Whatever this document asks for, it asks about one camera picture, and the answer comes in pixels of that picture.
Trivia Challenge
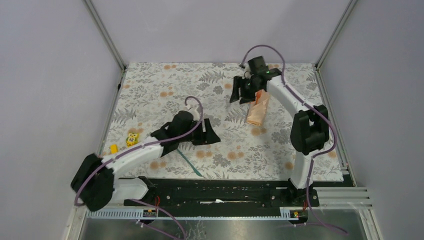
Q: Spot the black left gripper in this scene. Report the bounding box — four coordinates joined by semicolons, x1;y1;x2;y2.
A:
179;118;221;146

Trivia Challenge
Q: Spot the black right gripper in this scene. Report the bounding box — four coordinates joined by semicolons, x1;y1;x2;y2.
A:
229;75;263;105

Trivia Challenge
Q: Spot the orange cloth napkin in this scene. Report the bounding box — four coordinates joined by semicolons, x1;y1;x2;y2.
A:
246;90;270;127

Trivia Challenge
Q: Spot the teal plastic knife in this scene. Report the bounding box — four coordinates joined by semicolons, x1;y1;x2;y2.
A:
176;149;204;178

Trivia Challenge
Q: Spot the orange plastic fork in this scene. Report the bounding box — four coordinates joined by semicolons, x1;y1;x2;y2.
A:
255;90;263;104

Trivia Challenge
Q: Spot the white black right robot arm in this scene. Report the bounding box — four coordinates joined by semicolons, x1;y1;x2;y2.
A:
229;56;330;206

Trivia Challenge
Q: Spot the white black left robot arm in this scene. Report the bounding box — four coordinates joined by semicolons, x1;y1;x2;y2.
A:
70;110;221;212

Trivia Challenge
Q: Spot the floral patterned tablecloth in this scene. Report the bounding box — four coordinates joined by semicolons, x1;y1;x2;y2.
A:
95;62;345;182

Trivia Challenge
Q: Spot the yellow toy block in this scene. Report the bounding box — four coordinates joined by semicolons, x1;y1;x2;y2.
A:
125;132;140;148
109;144;119;154

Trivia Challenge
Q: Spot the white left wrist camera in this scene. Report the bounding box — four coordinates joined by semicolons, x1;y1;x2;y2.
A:
184;104;203;121

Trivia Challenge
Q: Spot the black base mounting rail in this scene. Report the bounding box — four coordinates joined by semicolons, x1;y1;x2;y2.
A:
91;177;353;218

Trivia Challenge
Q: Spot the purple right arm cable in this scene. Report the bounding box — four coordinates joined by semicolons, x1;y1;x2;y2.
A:
240;44;349;237

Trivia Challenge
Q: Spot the right aluminium frame post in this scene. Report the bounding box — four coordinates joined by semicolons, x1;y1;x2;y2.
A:
315;0;358;70

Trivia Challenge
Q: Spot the aluminium frame post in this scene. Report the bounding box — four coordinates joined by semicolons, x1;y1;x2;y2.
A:
315;0;358;70
82;0;127;71

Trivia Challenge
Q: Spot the left aluminium frame post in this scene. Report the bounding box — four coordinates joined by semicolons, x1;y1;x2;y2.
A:
82;0;127;71

